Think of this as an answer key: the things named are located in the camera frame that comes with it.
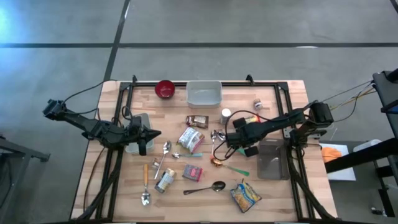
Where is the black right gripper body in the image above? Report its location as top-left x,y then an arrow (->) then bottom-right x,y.
241,121 -> 268,144

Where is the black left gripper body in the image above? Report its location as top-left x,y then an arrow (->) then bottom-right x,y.
123,124 -> 141,147

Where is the large silver spoon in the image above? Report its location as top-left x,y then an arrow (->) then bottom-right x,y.
154,140 -> 172,180

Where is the silver spoon wooden handle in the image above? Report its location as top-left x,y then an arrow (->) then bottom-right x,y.
141,164 -> 152,207

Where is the gold spoon green handle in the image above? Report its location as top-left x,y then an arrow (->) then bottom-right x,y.
210,157 -> 251,177

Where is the seasoning jar gold lid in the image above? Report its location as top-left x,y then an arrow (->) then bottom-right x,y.
154,167 -> 177,194

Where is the pale grey plastic bin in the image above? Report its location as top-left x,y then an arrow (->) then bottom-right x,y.
185,80 -> 223,109

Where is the yellow blue noodle packet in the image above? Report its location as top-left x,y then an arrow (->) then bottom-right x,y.
229,179 -> 262,214

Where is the bagel seasoning jar white lid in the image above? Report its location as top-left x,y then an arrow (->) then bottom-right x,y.
220,108 -> 232,124

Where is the dark grey plastic bin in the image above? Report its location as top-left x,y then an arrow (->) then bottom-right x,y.
257,138 -> 290,180

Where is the brown snack packet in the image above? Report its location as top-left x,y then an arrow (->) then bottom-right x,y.
185,114 -> 210,129

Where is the red bowl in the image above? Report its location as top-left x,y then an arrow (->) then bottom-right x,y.
154,80 -> 176,100

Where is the dark metal spoon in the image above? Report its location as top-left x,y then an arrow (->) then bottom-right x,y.
183,180 -> 227,196

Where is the white red foil pouch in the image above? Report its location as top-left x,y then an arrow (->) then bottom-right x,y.
177,126 -> 205,154

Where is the orange cloth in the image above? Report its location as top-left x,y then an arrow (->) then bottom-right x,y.
321,146 -> 343,164

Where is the white sheet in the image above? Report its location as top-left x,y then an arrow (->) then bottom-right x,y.
319,142 -> 357,182

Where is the black metal stand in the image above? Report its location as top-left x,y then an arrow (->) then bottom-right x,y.
325,138 -> 398,218

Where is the grey metal table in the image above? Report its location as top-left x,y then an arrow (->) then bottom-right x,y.
0,134 -> 51,218

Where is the white plastic container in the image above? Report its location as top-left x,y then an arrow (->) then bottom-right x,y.
353,139 -> 382,153

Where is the black equipment cart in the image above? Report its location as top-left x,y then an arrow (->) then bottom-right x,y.
372,68 -> 398,139

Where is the small black device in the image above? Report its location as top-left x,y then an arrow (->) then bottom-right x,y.
371,207 -> 388,218

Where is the grey bin with handle cutout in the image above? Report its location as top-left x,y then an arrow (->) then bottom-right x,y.
124,113 -> 155,156

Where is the silver spoon white orange handle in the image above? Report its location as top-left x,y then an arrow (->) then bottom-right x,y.
210,129 -> 218,160

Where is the black aluminium frame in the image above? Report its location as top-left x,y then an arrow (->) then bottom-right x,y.
76,73 -> 338,222

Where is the black power cable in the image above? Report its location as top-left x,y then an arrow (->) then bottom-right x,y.
61,79 -> 118,105

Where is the brown cable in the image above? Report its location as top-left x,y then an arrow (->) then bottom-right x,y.
83,146 -> 106,213

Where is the thin black cable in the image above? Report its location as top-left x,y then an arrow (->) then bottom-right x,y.
322,80 -> 374,103

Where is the yellow cable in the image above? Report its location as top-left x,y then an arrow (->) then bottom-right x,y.
330,88 -> 376,110

